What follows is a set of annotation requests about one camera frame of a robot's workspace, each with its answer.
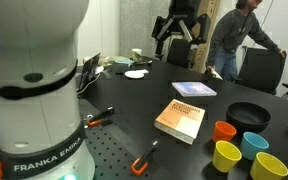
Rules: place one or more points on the orange black clamp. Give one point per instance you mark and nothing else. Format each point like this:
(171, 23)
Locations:
(141, 163)
(99, 117)

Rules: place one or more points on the white paper cup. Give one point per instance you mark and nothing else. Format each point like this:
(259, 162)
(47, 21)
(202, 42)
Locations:
(136, 53)

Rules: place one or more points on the orange black clamp far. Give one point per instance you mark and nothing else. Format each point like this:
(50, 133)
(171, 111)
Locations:
(99, 117)

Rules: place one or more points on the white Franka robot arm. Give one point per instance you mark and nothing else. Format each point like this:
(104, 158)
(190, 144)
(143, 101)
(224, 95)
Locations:
(42, 135)

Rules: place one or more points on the yellow cup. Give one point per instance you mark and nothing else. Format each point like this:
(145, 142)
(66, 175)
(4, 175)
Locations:
(268, 167)
(226, 155)

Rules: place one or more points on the orange cup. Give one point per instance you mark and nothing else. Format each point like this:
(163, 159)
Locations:
(223, 131)

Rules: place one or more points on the open laptop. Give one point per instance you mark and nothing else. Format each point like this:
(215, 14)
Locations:
(88, 72)

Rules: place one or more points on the black camera tripod rig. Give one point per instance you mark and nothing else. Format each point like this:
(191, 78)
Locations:
(182, 20)

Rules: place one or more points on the black bowl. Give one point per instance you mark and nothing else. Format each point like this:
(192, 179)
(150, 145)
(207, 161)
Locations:
(245, 116)

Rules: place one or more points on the white paper plate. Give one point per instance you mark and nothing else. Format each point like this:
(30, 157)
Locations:
(134, 74)

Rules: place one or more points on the orange black clamp near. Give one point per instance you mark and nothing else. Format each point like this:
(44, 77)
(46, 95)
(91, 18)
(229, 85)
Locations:
(141, 163)

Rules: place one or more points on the light blue paperback book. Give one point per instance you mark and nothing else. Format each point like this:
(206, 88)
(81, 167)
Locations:
(193, 89)

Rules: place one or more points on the blue cup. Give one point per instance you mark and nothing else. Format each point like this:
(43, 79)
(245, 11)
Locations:
(251, 144)

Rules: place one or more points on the yellow cup near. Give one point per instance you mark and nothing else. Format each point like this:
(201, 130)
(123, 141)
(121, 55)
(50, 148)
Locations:
(226, 155)

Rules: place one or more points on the yellow cup far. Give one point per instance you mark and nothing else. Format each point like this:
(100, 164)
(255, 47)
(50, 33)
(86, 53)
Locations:
(268, 167)

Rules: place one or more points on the person in grey sweater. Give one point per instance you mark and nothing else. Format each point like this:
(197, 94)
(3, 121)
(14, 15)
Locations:
(230, 32)

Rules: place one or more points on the black perforated mounting board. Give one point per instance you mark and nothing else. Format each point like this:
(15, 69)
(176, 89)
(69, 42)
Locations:
(113, 153)

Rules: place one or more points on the black office chair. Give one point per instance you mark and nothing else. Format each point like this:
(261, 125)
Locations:
(261, 70)

